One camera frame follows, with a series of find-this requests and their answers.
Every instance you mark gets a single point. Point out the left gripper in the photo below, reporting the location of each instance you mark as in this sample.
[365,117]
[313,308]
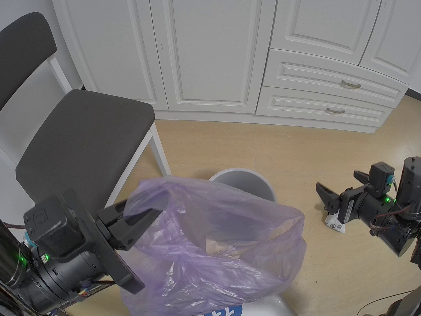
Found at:
[65,285]

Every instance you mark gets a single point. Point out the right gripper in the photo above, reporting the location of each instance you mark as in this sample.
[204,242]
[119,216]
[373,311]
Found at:
[365,206]

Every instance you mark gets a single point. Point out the clear printed wrapper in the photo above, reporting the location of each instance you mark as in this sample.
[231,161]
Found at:
[334,224]

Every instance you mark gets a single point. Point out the purple plastic bag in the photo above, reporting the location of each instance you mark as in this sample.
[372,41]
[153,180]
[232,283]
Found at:
[213,242]

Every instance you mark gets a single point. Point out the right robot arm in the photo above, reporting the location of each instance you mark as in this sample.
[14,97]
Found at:
[409,183]

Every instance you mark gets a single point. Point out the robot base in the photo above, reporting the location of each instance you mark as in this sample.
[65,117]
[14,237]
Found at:
[266,308]

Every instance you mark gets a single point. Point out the white trash bin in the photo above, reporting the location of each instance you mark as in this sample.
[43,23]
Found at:
[243,179]

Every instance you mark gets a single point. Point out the white chair dark grey seat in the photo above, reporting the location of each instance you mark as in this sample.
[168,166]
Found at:
[82,137]

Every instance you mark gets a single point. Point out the white wardrobe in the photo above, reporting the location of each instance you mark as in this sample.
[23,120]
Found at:
[213,44]

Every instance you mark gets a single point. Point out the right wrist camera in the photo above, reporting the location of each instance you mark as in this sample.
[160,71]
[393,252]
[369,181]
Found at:
[381,173]

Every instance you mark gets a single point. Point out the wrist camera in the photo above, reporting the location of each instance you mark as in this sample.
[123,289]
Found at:
[381,173]
[49,222]

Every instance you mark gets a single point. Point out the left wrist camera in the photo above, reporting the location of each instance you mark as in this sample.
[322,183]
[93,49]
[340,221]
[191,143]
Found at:
[49,222]

